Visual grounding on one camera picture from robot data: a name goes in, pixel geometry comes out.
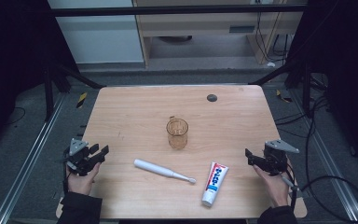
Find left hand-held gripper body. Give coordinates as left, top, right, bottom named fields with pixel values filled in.
left=62, top=138, right=99, bottom=177

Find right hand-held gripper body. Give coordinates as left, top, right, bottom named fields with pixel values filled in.
left=261, top=138, right=300, bottom=177

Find white toothpaste tube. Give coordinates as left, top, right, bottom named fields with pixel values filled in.
left=200, top=161, right=230, bottom=208

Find white electric toothbrush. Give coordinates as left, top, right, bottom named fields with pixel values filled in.
left=133, top=159, right=198, bottom=185

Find amber glass cup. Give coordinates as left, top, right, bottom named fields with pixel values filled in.
left=166, top=116, right=189, bottom=150

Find person's left hand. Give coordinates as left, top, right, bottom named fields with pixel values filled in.
left=65, top=161, right=103, bottom=197

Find person's right hand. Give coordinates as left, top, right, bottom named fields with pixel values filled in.
left=253, top=159, right=294, bottom=208

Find yellow black tape strip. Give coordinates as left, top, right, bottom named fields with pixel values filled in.
left=76, top=91, right=89, bottom=109
left=275, top=89, right=293, bottom=104

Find black metal stand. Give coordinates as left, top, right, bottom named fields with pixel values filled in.
left=248, top=60, right=314, bottom=119
left=41, top=60, right=106, bottom=123

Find white cabinet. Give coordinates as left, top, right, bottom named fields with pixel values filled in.
left=47, top=0, right=145, bottom=65

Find dark curtain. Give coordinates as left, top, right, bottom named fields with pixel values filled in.
left=0, top=0, right=77, bottom=158
left=287, top=0, right=358, bottom=174

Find light wooden desk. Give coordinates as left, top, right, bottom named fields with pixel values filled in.
left=132, top=0, right=309, bottom=68

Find black horizontal bar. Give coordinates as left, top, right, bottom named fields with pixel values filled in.
left=48, top=4, right=308, bottom=18

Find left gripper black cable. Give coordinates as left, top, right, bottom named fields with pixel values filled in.
left=62, top=173, right=70, bottom=194

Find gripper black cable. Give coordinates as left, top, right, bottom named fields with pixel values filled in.
left=62, top=173, right=70, bottom=194
left=280, top=161, right=300, bottom=213

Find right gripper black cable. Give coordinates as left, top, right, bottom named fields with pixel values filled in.
left=280, top=161, right=300, bottom=213

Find aluminium floor rail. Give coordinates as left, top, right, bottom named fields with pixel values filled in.
left=288, top=89, right=358, bottom=224
left=0, top=92, right=68, bottom=224

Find long black floor cable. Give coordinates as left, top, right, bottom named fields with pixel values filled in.
left=300, top=92, right=358, bottom=224

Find black hanging desk cables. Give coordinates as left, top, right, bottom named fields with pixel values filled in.
left=255, top=11, right=293, bottom=63

